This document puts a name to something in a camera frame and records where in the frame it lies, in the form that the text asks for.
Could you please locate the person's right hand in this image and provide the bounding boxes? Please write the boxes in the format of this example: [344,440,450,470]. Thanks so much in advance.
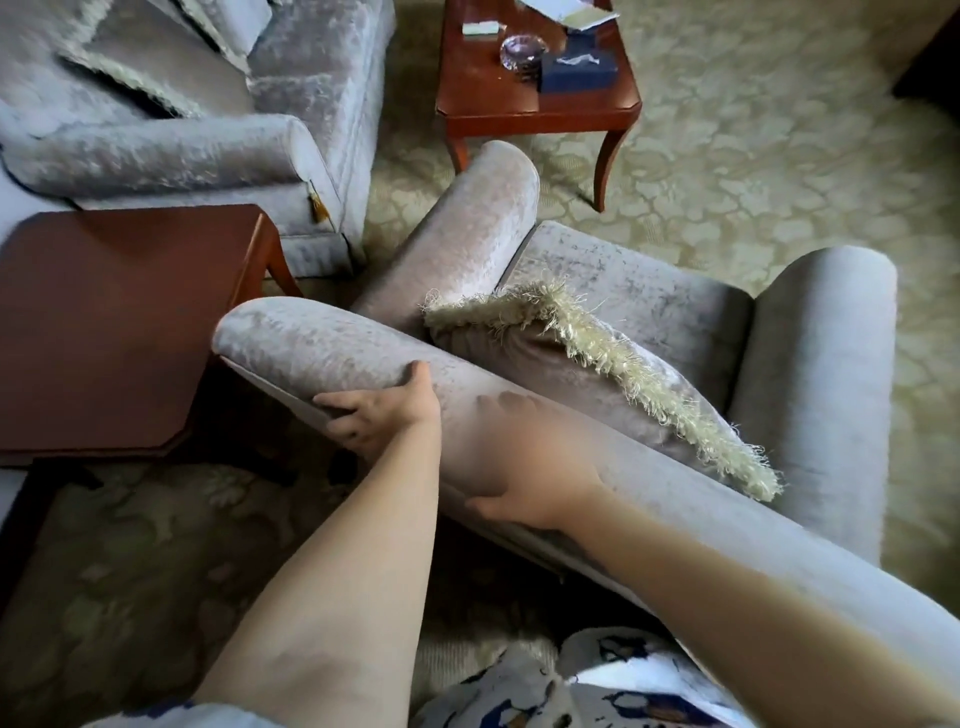
[465,391,607,532]

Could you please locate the person's left hand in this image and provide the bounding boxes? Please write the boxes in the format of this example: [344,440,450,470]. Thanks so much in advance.
[312,361,444,464]

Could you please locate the grey velvet armchair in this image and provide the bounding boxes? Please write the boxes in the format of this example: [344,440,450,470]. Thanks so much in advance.
[212,140,960,714]

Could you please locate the person's right forearm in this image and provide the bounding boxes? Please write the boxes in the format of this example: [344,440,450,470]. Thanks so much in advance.
[558,483,960,728]

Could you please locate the person's left forearm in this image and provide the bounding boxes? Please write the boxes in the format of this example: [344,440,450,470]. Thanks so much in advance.
[183,418,445,728]

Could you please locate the grey cushion with cream fringe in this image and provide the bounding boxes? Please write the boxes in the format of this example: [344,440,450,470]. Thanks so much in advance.
[422,273,785,502]
[57,0,256,121]

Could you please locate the white blue patterned garment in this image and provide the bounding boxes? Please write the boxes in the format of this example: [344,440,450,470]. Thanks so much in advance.
[81,626,755,728]

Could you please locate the brown wooden coffee table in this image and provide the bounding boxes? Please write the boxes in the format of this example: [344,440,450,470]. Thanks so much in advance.
[435,0,644,214]

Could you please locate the grey velvet sofa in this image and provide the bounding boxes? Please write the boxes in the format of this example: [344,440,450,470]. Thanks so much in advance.
[0,0,397,280]

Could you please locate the brown wooden side table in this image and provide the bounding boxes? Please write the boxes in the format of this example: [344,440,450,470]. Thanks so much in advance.
[0,204,306,471]

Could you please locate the clear glass ashtray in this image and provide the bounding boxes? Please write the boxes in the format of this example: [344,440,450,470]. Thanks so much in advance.
[499,33,548,81]

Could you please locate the dark blue tissue box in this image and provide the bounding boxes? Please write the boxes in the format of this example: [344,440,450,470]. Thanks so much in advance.
[537,37,621,96]

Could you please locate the white papers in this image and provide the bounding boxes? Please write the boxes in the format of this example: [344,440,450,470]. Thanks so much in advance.
[520,0,618,33]

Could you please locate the pale grey cushion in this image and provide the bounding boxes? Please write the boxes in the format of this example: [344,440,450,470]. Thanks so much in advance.
[174,0,276,75]

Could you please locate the dark wooden furniture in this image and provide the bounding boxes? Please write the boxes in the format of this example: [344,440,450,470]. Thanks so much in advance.
[891,0,960,123]

